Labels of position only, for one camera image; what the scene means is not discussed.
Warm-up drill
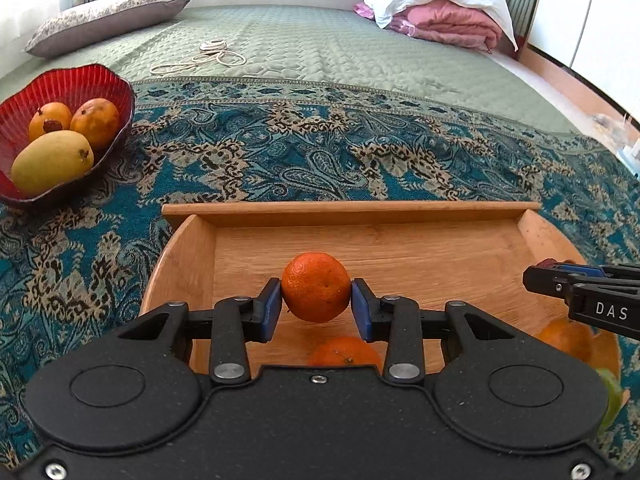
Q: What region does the orange-red mango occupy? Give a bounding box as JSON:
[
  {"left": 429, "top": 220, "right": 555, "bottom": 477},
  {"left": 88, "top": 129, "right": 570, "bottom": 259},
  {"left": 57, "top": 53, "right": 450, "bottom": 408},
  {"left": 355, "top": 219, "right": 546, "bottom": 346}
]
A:
[
  {"left": 70, "top": 98, "right": 121, "bottom": 151},
  {"left": 28, "top": 102, "right": 73, "bottom": 142}
]

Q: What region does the teal paisley blanket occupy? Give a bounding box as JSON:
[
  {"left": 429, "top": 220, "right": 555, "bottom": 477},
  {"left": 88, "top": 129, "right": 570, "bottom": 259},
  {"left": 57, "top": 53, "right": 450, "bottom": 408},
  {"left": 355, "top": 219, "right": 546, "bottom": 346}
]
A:
[{"left": 0, "top": 77, "right": 640, "bottom": 463}]

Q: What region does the large blemished orange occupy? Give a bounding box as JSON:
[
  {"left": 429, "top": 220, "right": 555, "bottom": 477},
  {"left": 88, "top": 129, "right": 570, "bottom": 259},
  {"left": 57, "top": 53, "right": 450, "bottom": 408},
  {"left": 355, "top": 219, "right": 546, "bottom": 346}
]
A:
[{"left": 535, "top": 317, "right": 596, "bottom": 365}]

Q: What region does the yellow mango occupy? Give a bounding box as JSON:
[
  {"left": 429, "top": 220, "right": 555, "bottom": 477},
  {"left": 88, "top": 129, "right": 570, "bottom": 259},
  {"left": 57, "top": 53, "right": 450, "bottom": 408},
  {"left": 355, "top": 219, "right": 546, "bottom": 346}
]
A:
[{"left": 11, "top": 130, "right": 95, "bottom": 198}]

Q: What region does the red glass bowl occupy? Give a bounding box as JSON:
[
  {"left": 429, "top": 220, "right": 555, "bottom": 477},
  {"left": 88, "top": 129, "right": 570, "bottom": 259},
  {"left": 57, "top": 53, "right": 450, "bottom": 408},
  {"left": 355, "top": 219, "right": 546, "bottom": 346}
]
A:
[{"left": 0, "top": 63, "right": 136, "bottom": 209}]

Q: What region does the orange mandarin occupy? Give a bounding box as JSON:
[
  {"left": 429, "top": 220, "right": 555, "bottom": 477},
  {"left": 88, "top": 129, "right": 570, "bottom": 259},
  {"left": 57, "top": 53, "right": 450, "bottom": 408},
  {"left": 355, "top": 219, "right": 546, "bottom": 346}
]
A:
[
  {"left": 307, "top": 336, "right": 383, "bottom": 368},
  {"left": 281, "top": 252, "right": 352, "bottom": 323}
]

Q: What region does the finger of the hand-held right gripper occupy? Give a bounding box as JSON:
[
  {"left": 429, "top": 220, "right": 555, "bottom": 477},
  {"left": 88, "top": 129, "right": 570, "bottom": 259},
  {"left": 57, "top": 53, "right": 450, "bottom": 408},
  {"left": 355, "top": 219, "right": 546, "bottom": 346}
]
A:
[
  {"left": 555, "top": 261, "right": 640, "bottom": 281},
  {"left": 522, "top": 265, "right": 601, "bottom": 305}
]

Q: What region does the wooden tray with handles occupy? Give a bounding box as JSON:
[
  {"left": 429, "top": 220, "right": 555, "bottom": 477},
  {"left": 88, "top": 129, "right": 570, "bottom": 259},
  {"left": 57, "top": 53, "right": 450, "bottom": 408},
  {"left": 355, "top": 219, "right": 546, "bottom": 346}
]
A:
[{"left": 141, "top": 201, "right": 623, "bottom": 382}]

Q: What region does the white wardrobe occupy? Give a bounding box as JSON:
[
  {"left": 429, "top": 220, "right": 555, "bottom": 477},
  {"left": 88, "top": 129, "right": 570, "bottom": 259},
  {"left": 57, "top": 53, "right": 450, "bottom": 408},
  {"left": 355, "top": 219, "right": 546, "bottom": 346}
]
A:
[{"left": 520, "top": 0, "right": 640, "bottom": 113}]

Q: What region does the floral grey pillow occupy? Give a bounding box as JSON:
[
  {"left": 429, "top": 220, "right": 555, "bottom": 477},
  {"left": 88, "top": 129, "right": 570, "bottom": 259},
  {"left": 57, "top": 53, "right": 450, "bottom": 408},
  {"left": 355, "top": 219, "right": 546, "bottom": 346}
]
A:
[{"left": 24, "top": 0, "right": 194, "bottom": 58}]

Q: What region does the green quilted bedspread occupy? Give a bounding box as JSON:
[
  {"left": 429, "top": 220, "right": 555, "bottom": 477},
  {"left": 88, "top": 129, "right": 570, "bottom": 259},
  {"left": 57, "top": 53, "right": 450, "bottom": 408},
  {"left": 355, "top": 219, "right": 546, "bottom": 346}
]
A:
[{"left": 0, "top": 4, "right": 581, "bottom": 133}]

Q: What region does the large green apple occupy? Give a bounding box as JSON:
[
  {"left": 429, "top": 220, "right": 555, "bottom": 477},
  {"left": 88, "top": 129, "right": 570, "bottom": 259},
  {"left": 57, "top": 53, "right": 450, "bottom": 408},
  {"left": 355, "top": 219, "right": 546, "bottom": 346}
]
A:
[{"left": 595, "top": 367, "right": 624, "bottom": 433}]

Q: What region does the pink folded blanket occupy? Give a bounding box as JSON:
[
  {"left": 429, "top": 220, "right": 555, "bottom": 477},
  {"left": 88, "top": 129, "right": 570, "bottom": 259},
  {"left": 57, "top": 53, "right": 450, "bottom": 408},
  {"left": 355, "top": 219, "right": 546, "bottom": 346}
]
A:
[{"left": 354, "top": 0, "right": 503, "bottom": 51}]

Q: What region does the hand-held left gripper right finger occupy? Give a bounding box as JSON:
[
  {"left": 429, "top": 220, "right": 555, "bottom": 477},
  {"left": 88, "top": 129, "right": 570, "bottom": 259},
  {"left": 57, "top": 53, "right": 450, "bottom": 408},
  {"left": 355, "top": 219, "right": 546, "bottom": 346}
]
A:
[{"left": 351, "top": 277, "right": 521, "bottom": 386}]

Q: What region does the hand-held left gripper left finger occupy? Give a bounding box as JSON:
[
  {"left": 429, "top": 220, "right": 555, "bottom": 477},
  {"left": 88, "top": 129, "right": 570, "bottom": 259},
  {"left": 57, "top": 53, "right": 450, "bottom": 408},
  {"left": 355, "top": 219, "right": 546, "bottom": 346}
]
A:
[{"left": 117, "top": 277, "right": 282, "bottom": 386}]

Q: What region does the white cord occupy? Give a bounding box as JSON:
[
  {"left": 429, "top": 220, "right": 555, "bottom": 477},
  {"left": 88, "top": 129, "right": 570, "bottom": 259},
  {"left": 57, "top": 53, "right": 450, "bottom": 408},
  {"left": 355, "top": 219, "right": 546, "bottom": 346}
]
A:
[{"left": 150, "top": 39, "right": 248, "bottom": 77}]

